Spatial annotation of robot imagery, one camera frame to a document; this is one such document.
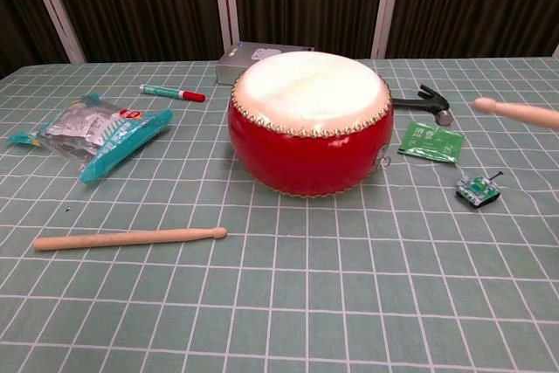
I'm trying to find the wooden drumstick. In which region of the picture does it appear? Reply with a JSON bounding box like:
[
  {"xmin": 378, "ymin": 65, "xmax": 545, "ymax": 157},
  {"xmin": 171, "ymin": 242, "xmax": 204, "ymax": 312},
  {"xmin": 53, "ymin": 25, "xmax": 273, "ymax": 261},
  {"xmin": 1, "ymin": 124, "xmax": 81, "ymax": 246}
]
[
  {"xmin": 32, "ymin": 226, "xmax": 229, "ymax": 252},
  {"xmin": 473, "ymin": 97, "xmax": 559, "ymax": 129}
]

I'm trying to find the red drum white skin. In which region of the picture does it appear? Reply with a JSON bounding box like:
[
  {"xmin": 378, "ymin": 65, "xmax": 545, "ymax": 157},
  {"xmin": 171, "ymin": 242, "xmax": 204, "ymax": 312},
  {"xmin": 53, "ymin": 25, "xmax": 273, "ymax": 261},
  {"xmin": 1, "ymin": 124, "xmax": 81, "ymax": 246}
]
[{"xmin": 226, "ymin": 50, "xmax": 392, "ymax": 198}]

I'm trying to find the green grid cutting mat table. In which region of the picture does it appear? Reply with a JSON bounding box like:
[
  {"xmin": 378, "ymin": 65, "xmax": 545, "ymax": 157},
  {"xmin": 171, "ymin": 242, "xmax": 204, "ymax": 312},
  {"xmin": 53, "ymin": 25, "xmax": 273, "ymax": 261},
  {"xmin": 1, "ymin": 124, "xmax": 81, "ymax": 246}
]
[{"xmin": 0, "ymin": 57, "xmax": 559, "ymax": 373}]

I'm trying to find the silver earbuds box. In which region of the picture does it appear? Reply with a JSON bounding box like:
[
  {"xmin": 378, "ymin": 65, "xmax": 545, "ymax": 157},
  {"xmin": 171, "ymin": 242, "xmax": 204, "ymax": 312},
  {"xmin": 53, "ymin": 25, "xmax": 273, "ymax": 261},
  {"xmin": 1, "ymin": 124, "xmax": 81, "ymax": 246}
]
[{"xmin": 214, "ymin": 40, "xmax": 315, "ymax": 86}]

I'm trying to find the green marker red cap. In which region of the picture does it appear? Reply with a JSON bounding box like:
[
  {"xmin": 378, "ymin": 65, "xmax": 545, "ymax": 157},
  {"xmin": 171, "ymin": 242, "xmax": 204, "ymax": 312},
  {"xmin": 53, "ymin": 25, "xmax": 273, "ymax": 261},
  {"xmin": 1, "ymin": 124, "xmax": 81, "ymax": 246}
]
[{"xmin": 139, "ymin": 84, "xmax": 206, "ymax": 103}]

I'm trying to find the green circuit board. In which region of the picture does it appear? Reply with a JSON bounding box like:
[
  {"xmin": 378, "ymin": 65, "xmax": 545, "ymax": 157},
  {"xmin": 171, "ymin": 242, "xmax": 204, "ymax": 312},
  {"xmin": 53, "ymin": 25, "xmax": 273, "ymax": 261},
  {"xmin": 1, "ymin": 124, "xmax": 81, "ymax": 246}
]
[{"xmin": 397, "ymin": 121, "xmax": 465, "ymax": 165}]

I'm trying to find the black claw hammer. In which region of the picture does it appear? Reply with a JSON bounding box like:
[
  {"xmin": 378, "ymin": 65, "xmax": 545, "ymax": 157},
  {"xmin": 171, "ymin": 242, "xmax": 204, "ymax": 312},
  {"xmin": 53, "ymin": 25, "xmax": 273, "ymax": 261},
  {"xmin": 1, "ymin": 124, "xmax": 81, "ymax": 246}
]
[{"xmin": 390, "ymin": 83, "xmax": 453, "ymax": 128}]

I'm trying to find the teal clear snack bag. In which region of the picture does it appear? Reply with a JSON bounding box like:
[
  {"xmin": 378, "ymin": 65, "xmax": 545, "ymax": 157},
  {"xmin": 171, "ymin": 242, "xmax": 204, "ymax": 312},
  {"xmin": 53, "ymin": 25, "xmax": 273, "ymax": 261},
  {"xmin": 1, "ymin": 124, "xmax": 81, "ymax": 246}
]
[{"xmin": 6, "ymin": 93, "xmax": 174, "ymax": 185}]

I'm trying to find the small green electronic module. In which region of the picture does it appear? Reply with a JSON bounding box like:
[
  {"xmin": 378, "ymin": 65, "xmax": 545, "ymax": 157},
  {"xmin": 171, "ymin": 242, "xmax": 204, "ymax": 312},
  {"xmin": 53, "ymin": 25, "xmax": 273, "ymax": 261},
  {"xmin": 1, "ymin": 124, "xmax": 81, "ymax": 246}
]
[{"xmin": 454, "ymin": 170, "xmax": 504, "ymax": 210}]

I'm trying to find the white partition post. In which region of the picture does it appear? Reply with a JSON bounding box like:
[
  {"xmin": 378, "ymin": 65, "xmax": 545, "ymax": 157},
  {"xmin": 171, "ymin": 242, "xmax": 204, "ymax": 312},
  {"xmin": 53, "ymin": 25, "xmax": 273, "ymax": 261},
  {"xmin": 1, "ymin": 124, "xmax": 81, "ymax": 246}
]
[
  {"xmin": 210, "ymin": 0, "xmax": 241, "ymax": 59},
  {"xmin": 26, "ymin": 0, "xmax": 86, "ymax": 64},
  {"xmin": 370, "ymin": 0, "xmax": 405, "ymax": 59}
]

